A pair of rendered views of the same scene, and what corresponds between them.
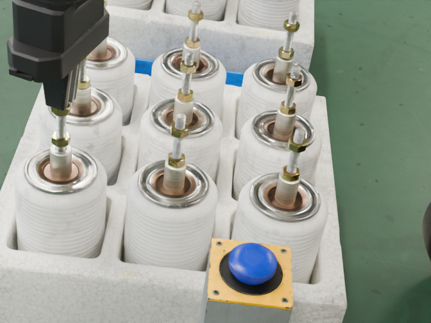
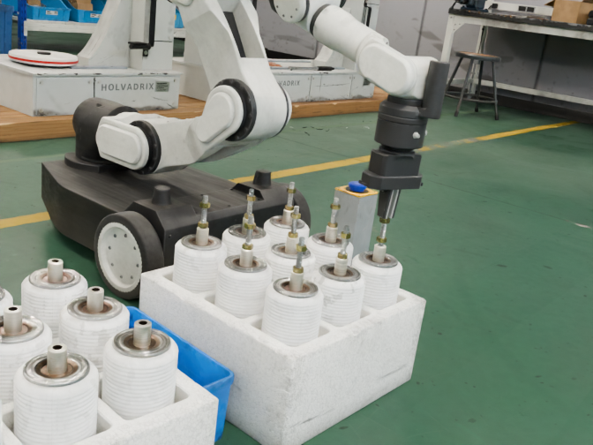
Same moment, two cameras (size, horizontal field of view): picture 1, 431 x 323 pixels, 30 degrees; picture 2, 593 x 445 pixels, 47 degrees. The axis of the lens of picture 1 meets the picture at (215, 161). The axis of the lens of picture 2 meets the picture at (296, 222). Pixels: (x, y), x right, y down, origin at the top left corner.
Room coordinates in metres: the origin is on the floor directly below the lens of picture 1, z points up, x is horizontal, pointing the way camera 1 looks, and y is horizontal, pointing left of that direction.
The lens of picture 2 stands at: (1.65, 0.86, 0.71)
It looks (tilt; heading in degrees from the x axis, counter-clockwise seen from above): 18 degrees down; 222
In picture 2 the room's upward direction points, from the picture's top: 7 degrees clockwise
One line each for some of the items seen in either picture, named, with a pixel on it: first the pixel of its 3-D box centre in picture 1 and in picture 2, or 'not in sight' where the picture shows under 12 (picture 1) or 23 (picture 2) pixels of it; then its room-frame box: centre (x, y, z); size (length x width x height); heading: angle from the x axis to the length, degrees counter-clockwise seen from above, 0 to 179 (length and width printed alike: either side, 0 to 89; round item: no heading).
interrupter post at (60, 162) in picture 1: (61, 161); (379, 253); (0.63, 0.16, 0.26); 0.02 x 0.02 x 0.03
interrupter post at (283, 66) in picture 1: (283, 67); (202, 236); (0.88, -0.07, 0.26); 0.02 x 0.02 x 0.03
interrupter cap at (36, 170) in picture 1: (61, 170); (378, 260); (0.63, 0.16, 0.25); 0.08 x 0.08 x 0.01
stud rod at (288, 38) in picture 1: (288, 40); (204, 215); (0.88, -0.07, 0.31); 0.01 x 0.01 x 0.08
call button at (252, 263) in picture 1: (251, 266); (356, 187); (0.47, -0.04, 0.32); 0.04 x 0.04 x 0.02
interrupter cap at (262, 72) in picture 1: (281, 75); (201, 243); (0.88, -0.07, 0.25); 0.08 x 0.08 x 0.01
